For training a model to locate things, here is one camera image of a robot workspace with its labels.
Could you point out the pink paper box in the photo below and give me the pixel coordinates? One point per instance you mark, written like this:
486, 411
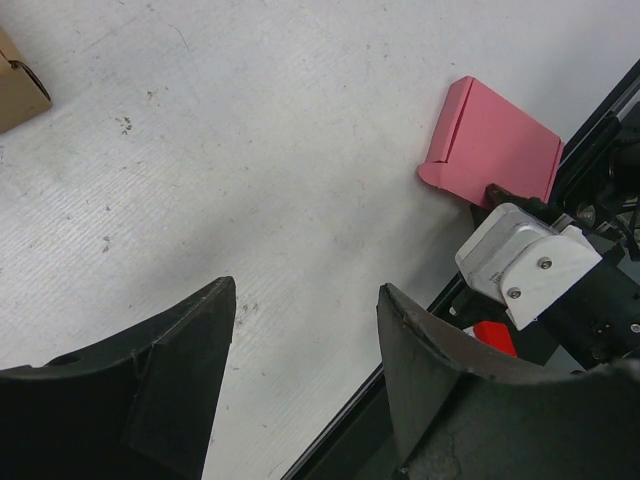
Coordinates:
480, 139

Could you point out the left brown cardboard box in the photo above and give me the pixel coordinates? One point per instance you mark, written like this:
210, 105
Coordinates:
22, 94

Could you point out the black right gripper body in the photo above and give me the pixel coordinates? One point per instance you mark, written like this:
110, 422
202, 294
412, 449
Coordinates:
597, 320

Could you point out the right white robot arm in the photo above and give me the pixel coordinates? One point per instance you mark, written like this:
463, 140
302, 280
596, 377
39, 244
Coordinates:
600, 189

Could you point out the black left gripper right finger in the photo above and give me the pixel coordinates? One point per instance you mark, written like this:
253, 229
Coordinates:
461, 409

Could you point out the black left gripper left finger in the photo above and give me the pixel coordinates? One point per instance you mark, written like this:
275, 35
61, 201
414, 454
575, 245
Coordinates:
137, 405

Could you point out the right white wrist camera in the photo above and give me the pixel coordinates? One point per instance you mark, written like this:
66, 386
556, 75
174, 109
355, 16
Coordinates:
517, 260

